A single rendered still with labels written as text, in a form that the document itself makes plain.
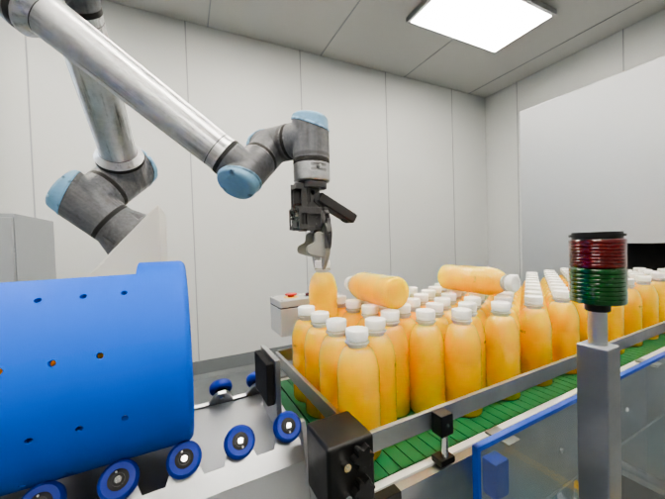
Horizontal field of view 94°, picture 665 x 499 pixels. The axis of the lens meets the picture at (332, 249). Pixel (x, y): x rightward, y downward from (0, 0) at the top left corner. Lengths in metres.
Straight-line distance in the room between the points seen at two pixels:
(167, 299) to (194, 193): 2.84
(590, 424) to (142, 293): 0.64
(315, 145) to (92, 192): 0.79
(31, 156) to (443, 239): 4.45
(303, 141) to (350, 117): 3.28
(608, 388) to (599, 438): 0.07
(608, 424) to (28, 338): 0.72
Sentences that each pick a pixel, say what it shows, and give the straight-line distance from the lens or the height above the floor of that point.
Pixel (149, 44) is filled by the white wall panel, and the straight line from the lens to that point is 3.75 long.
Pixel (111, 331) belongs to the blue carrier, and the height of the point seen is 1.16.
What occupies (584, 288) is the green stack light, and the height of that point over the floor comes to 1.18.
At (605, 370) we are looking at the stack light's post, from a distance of 0.58.
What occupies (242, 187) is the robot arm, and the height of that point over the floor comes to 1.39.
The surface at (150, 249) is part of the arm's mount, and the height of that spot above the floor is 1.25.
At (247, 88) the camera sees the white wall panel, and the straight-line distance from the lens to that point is 3.69.
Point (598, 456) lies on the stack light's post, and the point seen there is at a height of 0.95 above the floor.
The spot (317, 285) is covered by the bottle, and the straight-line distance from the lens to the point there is 0.76.
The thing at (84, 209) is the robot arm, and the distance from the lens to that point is 1.27.
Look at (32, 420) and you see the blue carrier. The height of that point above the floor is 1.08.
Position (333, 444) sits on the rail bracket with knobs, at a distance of 0.46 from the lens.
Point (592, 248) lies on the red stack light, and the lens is 0.54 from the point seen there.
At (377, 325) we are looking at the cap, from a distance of 0.59.
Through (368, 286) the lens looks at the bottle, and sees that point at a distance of 0.72.
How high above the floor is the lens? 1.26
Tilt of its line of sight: 1 degrees down
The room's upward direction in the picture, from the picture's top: 2 degrees counter-clockwise
